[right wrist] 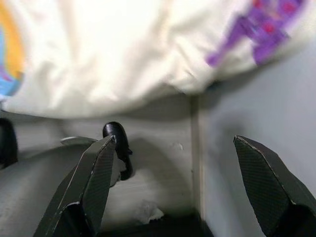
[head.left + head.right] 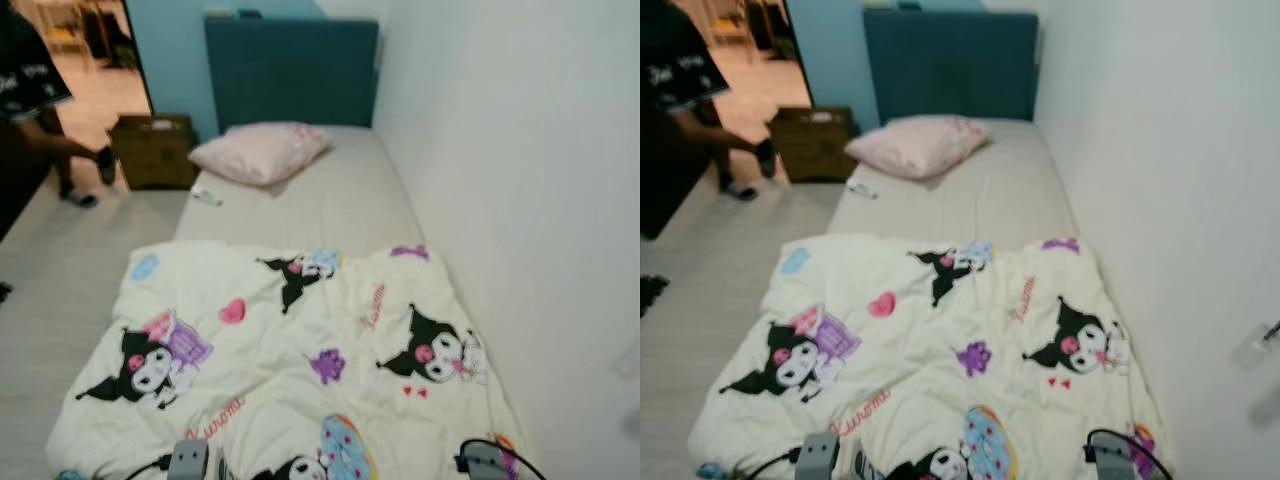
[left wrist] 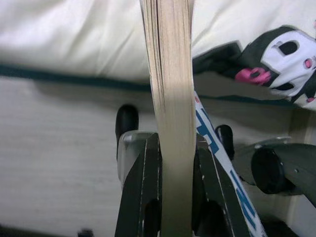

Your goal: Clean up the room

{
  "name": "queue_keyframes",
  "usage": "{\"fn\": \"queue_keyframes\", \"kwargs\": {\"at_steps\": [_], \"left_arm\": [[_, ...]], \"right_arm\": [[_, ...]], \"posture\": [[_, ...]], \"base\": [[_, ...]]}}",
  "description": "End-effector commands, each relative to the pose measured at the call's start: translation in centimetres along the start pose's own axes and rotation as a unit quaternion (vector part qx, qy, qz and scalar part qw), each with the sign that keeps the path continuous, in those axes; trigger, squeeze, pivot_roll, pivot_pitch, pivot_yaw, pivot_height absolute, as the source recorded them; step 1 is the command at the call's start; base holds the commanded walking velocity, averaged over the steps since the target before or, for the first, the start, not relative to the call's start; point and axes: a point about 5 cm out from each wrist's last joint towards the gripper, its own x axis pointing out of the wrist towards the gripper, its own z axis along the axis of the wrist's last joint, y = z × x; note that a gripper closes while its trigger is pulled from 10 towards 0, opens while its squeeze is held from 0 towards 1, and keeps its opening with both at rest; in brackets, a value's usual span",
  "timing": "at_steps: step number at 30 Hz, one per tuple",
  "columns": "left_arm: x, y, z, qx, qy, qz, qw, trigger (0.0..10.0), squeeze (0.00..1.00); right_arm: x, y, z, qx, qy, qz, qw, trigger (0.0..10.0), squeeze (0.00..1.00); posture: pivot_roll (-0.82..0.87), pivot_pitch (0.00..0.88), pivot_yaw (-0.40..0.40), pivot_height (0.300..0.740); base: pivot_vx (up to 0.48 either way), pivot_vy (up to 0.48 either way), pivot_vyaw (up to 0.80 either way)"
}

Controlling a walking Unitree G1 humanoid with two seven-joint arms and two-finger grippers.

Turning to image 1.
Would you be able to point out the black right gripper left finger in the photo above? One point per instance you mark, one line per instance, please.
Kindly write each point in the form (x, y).
(89, 187)

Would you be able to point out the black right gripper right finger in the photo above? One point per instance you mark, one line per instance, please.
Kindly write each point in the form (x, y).
(269, 187)

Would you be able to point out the cream cartoon print blanket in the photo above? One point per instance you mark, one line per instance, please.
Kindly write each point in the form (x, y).
(123, 49)

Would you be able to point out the black robot left foot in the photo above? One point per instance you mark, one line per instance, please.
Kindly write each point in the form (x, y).
(7, 143)

